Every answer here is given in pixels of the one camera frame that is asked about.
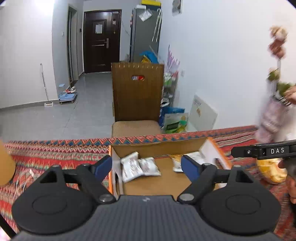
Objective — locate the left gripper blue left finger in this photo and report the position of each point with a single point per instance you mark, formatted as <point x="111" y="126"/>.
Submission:
<point x="90" y="179"/>

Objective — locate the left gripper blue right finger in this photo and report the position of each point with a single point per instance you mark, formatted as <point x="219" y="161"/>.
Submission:
<point x="202" y="180"/>

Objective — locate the white silver snack packet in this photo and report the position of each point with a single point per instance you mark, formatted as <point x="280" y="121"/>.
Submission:
<point x="149" y="167"/>

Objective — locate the person's right hand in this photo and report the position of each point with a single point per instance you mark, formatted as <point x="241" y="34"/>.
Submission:
<point x="289" y="165"/>

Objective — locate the plate of orange peels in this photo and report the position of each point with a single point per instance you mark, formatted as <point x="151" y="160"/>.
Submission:
<point x="270" y="170"/>

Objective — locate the pink ribbed flower vase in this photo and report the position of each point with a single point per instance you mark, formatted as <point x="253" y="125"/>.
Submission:
<point x="272" y="119"/>

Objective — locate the red cardboard snack box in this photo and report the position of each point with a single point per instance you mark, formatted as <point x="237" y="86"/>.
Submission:
<point x="170" y="182"/>

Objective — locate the white leaning board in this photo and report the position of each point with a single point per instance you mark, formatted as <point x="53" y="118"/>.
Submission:
<point x="201" y="117"/>

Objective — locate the colourful patterned tablecloth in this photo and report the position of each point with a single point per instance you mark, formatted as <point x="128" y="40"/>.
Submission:
<point x="38" y="156"/>

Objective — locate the blue pet food bowl stand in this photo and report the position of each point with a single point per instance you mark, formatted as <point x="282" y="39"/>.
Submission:
<point x="68" y="95"/>

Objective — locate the yellow thermos jug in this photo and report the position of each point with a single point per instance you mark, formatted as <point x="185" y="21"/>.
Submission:
<point x="7" y="166"/>

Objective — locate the dark entrance door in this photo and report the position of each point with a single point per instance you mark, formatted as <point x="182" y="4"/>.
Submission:
<point x="101" y="40"/>

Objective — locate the grey refrigerator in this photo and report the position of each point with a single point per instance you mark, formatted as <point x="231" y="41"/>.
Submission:
<point x="145" y="32"/>

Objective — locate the cluttered wire storage rack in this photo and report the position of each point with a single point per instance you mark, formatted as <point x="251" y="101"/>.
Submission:
<point x="171" y="73"/>

